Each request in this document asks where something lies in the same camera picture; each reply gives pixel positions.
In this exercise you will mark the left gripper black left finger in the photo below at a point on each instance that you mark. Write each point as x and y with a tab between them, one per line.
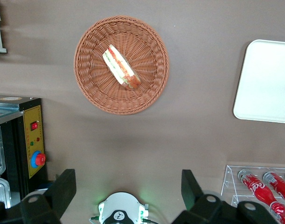
63	186

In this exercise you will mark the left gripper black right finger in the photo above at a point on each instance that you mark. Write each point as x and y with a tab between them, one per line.
191	189

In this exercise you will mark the triangular sandwich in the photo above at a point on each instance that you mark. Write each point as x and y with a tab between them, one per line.
119	67

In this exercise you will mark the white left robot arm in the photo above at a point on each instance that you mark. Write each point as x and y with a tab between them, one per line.
120	203

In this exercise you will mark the large brown wicker basket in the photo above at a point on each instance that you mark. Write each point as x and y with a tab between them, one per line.
98	93

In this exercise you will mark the cream plastic tray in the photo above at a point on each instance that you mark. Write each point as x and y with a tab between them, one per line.
266	81

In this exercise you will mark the grey snack shelf tray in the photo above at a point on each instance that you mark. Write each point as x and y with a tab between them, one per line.
1	47

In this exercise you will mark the red emergency stop knob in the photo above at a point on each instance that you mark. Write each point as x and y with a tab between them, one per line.
39	159

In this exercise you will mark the clear acrylic bottle rack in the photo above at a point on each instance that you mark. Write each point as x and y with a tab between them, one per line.
228	184

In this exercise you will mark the red Coca-Cola bottle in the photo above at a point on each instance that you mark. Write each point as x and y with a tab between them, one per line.
278	186
281	213
256	189

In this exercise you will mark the black machine with yellow panel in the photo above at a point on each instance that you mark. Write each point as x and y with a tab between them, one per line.
28	116

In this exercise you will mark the red rocker switch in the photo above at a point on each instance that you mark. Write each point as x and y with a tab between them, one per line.
35	126

